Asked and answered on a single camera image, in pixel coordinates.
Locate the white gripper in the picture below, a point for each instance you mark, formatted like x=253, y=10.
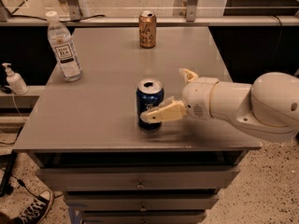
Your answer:
x=196, y=97

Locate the black stand leg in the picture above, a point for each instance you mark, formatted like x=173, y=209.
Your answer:
x=7, y=162

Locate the cabinet drawer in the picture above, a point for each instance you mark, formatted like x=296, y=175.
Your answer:
x=138, y=178
x=150, y=217
x=142, y=202

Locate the blue pepsi can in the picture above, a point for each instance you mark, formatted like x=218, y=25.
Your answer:
x=149, y=93

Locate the top cabinet drawer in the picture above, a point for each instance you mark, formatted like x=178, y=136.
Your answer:
x=138, y=178

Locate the white pump sanitizer bottle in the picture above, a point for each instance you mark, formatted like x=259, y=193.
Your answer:
x=15, y=81

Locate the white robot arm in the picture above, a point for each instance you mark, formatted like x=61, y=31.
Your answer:
x=267, y=109

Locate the middle cabinet drawer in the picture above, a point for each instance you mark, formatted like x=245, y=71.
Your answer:
x=142, y=202

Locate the gold soda can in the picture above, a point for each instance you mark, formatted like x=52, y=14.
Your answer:
x=147, y=29

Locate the black canvas sneaker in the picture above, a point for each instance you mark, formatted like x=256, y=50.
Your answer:
x=35, y=212

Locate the clear plastic water bottle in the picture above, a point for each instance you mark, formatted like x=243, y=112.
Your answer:
x=62, y=44

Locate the bottom cabinet drawer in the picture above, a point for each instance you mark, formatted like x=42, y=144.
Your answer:
x=150, y=217

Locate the grey drawer cabinet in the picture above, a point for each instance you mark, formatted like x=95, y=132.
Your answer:
x=92, y=123

